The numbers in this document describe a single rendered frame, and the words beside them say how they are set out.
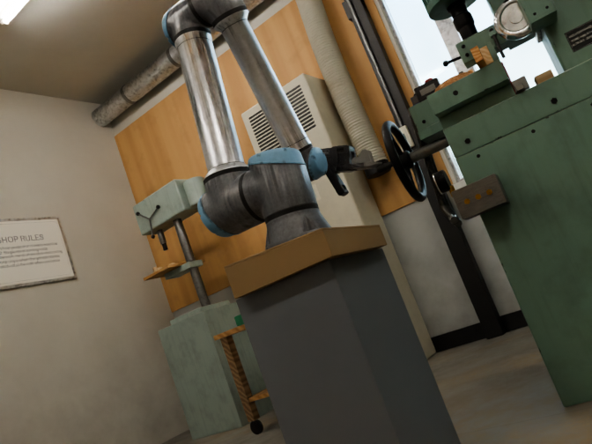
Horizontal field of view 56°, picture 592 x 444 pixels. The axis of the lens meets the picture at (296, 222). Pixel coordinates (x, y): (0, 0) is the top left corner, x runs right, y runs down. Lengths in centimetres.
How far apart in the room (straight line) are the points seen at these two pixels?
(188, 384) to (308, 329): 236
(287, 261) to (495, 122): 70
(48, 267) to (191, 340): 112
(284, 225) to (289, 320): 24
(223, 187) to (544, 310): 92
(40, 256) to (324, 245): 300
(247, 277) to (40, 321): 266
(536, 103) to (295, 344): 88
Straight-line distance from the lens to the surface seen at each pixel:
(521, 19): 178
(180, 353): 365
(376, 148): 331
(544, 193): 160
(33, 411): 378
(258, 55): 173
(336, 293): 129
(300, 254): 129
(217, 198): 158
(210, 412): 359
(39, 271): 401
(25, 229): 408
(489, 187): 154
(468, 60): 188
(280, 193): 145
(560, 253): 160
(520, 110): 163
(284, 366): 141
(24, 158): 436
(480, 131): 163
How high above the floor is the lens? 44
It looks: 10 degrees up
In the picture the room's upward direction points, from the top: 21 degrees counter-clockwise
